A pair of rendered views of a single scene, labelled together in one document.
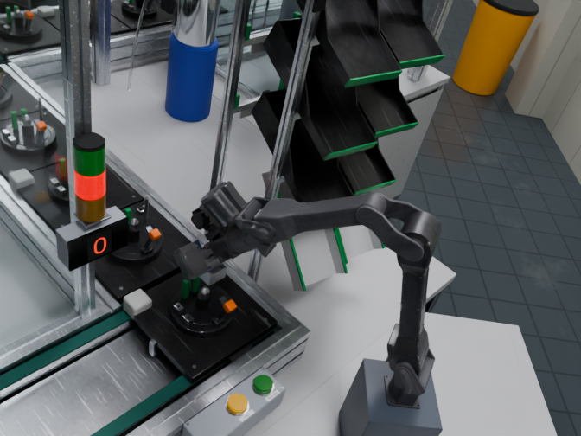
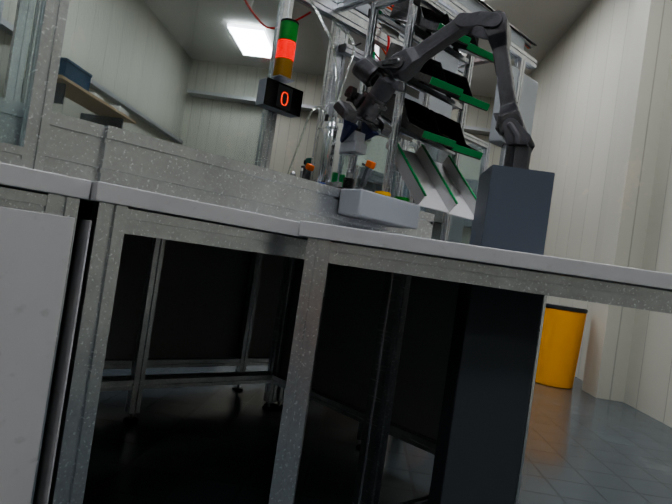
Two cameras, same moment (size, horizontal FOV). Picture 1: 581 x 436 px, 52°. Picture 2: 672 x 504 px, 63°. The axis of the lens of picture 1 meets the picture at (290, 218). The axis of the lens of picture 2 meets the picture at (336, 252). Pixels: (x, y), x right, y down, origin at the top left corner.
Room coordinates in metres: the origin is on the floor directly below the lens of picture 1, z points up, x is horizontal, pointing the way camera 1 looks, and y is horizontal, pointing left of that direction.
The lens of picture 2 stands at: (-0.65, -0.18, 0.79)
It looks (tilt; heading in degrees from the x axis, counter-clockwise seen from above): 1 degrees up; 12
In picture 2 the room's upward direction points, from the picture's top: 8 degrees clockwise
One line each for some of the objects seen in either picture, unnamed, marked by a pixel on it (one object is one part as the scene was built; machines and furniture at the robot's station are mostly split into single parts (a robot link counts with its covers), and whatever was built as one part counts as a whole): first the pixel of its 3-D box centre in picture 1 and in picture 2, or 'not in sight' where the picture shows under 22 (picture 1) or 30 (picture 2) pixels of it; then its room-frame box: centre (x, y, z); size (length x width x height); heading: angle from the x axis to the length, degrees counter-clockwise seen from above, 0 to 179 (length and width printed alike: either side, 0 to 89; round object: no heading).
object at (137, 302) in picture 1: (137, 304); not in sight; (0.82, 0.27, 0.97); 0.05 x 0.05 x 0.04; 55
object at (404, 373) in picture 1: (414, 365); (518, 135); (0.71, -0.28, 1.15); 0.09 x 0.07 x 0.06; 165
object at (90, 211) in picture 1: (91, 202); (282, 69); (0.76, 0.34, 1.29); 0.05 x 0.05 x 0.05
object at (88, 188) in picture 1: (90, 180); (285, 51); (0.76, 0.34, 1.34); 0.05 x 0.05 x 0.05
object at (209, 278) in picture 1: (206, 257); (351, 141); (0.85, 0.15, 1.13); 0.08 x 0.04 x 0.07; 55
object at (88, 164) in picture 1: (89, 156); (288, 33); (0.76, 0.34, 1.39); 0.05 x 0.05 x 0.05
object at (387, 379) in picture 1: (406, 381); (516, 161); (0.71, -0.29, 1.09); 0.07 x 0.07 x 0.06; 9
